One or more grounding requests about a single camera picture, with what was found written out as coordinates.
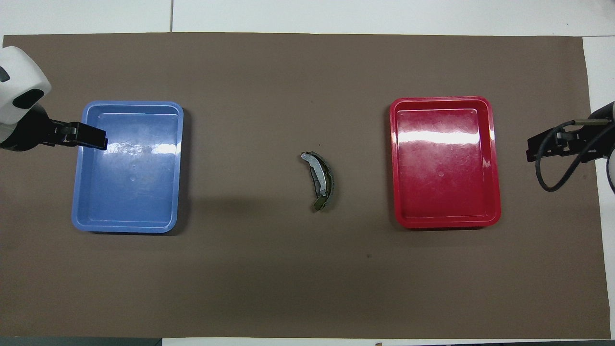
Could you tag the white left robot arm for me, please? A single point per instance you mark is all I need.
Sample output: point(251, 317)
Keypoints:
point(17, 81)

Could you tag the red plastic tray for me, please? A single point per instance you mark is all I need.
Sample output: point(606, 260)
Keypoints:
point(444, 178)

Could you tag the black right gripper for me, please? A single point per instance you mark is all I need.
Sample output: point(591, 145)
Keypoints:
point(581, 144)

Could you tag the blue plastic tray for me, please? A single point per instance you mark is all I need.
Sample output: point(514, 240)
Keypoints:
point(129, 192)

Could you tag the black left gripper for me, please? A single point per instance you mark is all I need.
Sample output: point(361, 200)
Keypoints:
point(33, 134)

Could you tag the curved grey brake shoe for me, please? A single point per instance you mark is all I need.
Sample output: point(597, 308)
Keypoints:
point(323, 175)

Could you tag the brown table mat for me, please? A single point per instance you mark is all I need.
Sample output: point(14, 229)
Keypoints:
point(288, 269)

